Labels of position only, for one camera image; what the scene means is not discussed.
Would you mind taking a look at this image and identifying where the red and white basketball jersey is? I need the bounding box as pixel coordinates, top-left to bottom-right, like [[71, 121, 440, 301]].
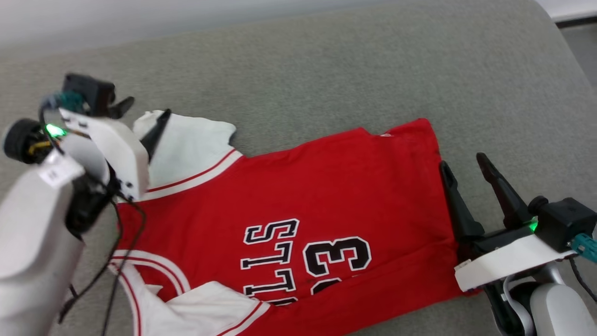
[[108, 110, 472, 336]]

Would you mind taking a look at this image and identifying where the teal left camera connector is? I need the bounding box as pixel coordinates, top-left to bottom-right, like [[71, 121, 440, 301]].
[[47, 91, 85, 112]]

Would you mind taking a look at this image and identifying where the grey fabric sofa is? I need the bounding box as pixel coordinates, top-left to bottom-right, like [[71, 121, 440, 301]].
[[0, 0, 597, 336]]

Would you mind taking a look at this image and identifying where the teal camera connector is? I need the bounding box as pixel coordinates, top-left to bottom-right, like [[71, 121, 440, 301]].
[[47, 91, 85, 112], [571, 233, 597, 266]]

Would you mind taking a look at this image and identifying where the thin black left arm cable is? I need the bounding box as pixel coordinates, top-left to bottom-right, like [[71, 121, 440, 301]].
[[102, 194, 147, 336], [58, 198, 125, 325]]

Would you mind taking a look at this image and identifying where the teal right camera connector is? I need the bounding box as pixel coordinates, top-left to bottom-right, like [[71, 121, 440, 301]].
[[571, 233, 597, 266]]

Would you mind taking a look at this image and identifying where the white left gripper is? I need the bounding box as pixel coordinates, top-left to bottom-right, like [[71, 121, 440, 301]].
[[59, 97, 172, 202]]

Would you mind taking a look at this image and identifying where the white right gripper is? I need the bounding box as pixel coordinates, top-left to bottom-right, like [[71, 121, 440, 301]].
[[439, 153, 577, 294]]

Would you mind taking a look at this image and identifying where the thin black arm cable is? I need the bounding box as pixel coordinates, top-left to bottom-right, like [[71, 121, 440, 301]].
[[58, 198, 125, 325], [102, 194, 147, 336], [569, 258, 597, 302]]

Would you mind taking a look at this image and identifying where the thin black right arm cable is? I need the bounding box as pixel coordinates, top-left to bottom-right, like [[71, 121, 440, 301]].
[[569, 258, 597, 302]]

